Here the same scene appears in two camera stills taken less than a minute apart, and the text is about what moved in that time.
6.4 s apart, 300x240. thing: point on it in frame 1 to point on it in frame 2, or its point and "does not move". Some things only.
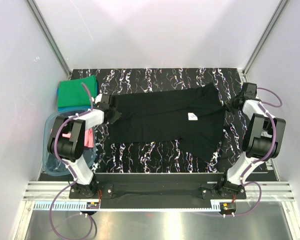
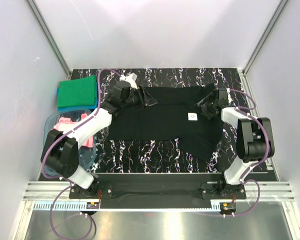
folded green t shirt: (72, 93) does not move
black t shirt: (192, 116) does not move
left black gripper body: (115, 115) to (134, 99)
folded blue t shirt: (75, 108) does not move
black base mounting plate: (158, 187) does not move
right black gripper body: (234, 100) to (207, 109)
